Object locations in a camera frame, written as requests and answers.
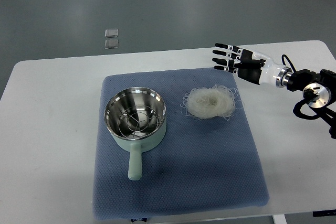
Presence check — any white vermicelli noodle nest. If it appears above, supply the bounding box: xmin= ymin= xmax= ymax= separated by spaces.
xmin=180 ymin=85 xmax=244 ymax=121

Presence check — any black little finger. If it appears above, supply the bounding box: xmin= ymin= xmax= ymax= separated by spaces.
xmin=214 ymin=66 xmax=238 ymax=74

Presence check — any black table control panel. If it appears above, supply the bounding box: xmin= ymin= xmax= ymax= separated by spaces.
xmin=312 ymin=209 xmax=336 ymax=217

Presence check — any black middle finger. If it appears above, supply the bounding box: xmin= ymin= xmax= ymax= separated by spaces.
xmin=212 ymin=50 xmax=241 ymax=59

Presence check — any blue mat label tag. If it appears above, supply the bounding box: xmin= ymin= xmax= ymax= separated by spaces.
xmin=131 ymin=218 xmax=148 ymax=223

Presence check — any round wire steamer rack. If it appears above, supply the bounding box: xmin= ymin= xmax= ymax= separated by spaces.
xmin=118 ymin=105 xmax=161 ymax=140

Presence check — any mint green steel pot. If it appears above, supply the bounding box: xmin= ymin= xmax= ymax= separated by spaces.
xmin=104 ymin=87 xmax=167 ymax=181

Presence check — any white table leg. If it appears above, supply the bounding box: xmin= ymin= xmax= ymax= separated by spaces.
xmin=272 ymin=214 xmax=287 ymax=224

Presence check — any upper clear floor tile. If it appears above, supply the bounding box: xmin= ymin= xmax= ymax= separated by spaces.
xmin=104 ymin=28 xmax=119 ymax=38

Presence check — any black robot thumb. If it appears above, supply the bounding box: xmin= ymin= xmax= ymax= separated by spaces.
xmin=240 ymin=59 xmax=265 ymax=67

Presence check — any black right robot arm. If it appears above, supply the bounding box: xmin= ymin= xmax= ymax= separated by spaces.
xmin=212 ymin=43 xmax=335 ymax=139

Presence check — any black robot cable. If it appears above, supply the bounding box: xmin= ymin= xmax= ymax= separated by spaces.
xmin=281 ymin=54 xmax=298 ymax=73

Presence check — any blue textured cloth mat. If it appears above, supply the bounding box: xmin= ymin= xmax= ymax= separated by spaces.
xmin=93 ymin=68 xmax=269 ymax=220

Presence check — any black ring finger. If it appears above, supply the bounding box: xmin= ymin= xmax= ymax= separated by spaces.
xmin=212 ymin=58 xmax=240 ymax=67

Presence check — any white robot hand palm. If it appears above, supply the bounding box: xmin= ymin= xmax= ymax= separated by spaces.
xmin=241 ymin=49 xmax=292 ymax=88

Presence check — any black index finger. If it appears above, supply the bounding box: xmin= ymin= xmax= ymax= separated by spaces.
xmin=215 ymin=43 xmax=243 ymax=53

